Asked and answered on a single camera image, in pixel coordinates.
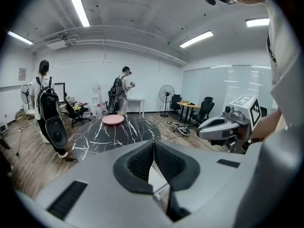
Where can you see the yellow object bundle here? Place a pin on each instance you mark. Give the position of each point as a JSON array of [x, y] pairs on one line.
[[77, 108]]

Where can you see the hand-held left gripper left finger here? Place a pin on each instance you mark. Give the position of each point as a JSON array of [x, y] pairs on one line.
[[107, 174]]

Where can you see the ceiling light bar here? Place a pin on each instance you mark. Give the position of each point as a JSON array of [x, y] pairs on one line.
[[20, 37], [257, 22], [196, 39], [79, 7]]

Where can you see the black framed white board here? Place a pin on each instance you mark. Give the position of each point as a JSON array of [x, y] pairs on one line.
[[59, 91]]

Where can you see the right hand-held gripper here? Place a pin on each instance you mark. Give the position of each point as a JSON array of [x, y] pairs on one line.
[[247, 108]]

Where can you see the white ceiling pipes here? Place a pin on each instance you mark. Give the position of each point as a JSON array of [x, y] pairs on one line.
[[147, 48]]

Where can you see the person's right forearm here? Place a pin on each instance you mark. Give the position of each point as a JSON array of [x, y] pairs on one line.
[[266, 125]]

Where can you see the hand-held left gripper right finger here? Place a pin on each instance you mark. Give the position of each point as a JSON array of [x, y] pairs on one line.
[[213, 179]]

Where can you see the pink round plate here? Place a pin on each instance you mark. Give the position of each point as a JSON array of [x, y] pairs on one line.
[[113, 119]]

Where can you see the person's glasses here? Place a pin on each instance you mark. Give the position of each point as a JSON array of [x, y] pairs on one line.
[[229, 1]]

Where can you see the small standing fan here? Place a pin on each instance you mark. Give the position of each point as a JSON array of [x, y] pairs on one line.
[[25, 92]]

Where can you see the white ceiling air conditioner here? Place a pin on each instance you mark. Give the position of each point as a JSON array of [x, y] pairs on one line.
[[57, 44]]

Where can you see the white desk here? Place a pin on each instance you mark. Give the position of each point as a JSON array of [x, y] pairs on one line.
[[136, 100]]

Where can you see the clear water jug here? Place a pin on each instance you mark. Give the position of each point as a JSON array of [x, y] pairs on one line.
[[99, 110]]

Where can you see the large black standing fan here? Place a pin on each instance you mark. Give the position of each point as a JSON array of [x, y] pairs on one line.
[[166, 93]]

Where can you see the oval beige table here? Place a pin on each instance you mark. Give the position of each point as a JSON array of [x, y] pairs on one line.
[[69, 99]]

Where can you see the white water dispenser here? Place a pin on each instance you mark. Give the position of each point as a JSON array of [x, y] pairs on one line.
[[97, 91]]

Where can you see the person's right hand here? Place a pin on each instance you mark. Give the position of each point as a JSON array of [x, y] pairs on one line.
[[243, 132]]

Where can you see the person's cream shirt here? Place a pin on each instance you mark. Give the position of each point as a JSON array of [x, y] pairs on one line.
[[285, 56]]

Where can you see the grey wall panel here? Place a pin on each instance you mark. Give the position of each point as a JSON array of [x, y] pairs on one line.
[[22, 74]]

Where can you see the black office chair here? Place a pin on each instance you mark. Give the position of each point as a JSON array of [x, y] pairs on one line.
[[175, 102], [205, 108], [71, 109]]

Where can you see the black white patterned sneaker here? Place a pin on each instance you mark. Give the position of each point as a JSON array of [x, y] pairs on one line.
[[184, 130], [172, 125]]

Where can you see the round wooden table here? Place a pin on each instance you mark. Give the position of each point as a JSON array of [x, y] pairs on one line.
[[190, 105]]

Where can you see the black marble table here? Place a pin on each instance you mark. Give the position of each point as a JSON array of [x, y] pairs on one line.
[[133, 136]]

